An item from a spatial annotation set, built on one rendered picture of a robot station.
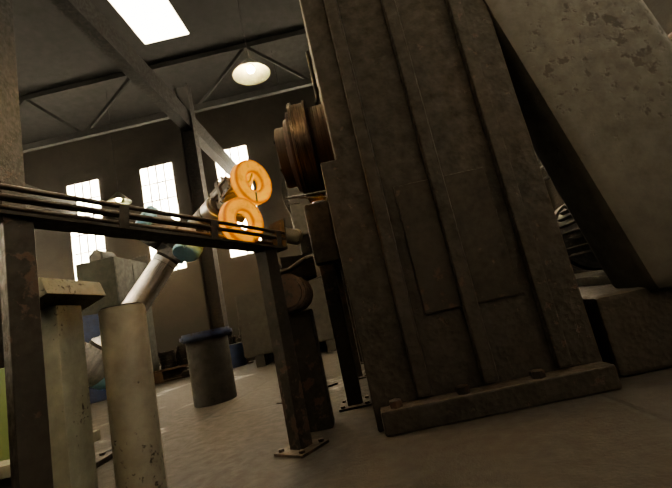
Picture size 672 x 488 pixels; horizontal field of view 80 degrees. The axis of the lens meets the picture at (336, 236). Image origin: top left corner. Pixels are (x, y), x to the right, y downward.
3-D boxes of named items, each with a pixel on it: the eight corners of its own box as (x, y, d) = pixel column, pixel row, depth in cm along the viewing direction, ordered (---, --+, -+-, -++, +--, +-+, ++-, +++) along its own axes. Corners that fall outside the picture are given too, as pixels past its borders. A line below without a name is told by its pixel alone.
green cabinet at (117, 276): (88, 402, 427) (75, 264, 454) (126, 388, 495) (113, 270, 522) (131, 392, 425) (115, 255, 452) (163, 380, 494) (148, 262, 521)
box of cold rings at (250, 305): (345, 341, 483) (331, 277, 497) (347, 348, 401) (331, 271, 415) (261, 360, 478) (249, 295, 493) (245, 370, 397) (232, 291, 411)
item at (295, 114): (327, 211, 206) (310, 128, 215) (317, 184, 160) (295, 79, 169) (315, 214, 206) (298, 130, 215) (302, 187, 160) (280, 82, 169)
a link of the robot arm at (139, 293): (65, 373, 173) (164, 229, 199) (104, 389, 180) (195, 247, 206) (61, 380, 160) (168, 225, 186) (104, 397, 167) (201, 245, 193)
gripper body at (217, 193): (221, 173, 139) (204, 194, 145) (229, 193, 136) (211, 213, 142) (239, 176, 145) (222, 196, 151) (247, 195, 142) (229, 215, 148)
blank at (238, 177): (270, 165, 141) (264, 168, 143) (233, 153, 130) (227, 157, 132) (274, 206, 138) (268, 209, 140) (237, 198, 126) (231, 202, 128)
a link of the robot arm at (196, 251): (161, 252, 138) (175, 229, 148) (190, 269, 143) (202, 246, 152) (172, 237, 133) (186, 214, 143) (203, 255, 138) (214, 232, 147)
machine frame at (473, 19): (502, 347, 218) (422, 62, 250) (634, 386, 112) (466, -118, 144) (371, 375, 220) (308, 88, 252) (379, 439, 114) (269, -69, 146)
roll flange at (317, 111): (346, 207, 206) (328, 123, 215) (342, 178, 160) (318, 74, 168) (327, 211, 206) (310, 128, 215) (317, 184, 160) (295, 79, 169)
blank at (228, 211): (271, 233, 133) (265, 236, 135) (250, 191, 131) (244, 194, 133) (239, 251, 121) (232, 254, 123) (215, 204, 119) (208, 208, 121)
